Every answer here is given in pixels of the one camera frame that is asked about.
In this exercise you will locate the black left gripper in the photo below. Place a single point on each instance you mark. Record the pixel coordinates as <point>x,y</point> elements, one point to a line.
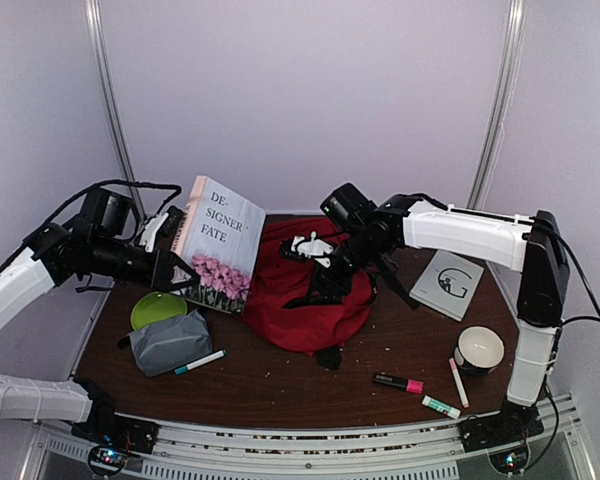
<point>161,271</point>

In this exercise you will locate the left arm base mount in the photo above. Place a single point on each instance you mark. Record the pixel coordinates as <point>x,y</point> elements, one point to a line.
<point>128,435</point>

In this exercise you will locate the grey pencil pouch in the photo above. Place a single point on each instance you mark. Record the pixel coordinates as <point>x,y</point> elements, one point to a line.
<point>163,346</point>

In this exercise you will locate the green plate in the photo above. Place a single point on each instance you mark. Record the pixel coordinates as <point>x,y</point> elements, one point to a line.
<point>156,307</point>

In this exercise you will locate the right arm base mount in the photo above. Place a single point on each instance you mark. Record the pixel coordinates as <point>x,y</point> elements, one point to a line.
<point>495,431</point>

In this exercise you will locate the green white glue stick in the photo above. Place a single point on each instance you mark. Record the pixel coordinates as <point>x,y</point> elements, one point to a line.
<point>441,407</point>

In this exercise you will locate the pink black highlighter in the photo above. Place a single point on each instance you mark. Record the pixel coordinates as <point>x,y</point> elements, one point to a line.
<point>403,384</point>

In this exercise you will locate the white dark bowl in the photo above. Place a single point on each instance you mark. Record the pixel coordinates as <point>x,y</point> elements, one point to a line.
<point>478,351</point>

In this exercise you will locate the pink Warm Chord book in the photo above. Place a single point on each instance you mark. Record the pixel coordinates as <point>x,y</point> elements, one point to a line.
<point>219,239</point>

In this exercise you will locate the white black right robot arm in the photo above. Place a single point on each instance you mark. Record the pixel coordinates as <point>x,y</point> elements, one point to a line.
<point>527,245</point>

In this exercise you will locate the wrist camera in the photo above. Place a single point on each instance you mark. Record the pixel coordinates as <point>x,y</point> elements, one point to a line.
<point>161,225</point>
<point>313,247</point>

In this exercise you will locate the left aluminium corner post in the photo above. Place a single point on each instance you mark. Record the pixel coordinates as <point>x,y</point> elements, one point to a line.
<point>97,37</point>

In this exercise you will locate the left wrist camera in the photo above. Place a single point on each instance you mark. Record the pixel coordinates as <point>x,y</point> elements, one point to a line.
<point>161,225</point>

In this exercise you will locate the red student backpack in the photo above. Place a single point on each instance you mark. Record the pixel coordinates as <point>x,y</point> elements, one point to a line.
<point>277,280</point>

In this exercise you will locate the right aluminium corner post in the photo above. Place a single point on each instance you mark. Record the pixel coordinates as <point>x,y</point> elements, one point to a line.
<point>504,91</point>

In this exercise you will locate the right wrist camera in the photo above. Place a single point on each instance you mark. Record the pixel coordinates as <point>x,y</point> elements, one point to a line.
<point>313,247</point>

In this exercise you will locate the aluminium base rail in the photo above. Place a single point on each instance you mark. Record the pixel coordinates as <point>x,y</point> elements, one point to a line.
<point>423,450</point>

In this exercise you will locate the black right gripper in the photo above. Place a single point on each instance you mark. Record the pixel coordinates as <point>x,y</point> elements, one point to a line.
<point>326,283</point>

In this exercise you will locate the grey Great Gatsby book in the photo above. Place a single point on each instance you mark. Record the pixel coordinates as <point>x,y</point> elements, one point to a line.
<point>448,284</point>

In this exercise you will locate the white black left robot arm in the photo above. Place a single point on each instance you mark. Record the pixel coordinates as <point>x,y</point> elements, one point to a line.
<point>96,231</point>

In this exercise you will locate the pink white pen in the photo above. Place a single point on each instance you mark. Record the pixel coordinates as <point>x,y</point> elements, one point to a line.
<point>459,384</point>

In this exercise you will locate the teal white marker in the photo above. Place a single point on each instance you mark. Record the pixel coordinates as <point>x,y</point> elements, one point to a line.
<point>200,362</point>

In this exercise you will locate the aluminium corner post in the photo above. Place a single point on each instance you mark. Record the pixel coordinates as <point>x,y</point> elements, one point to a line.
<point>504,91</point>
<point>97,37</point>

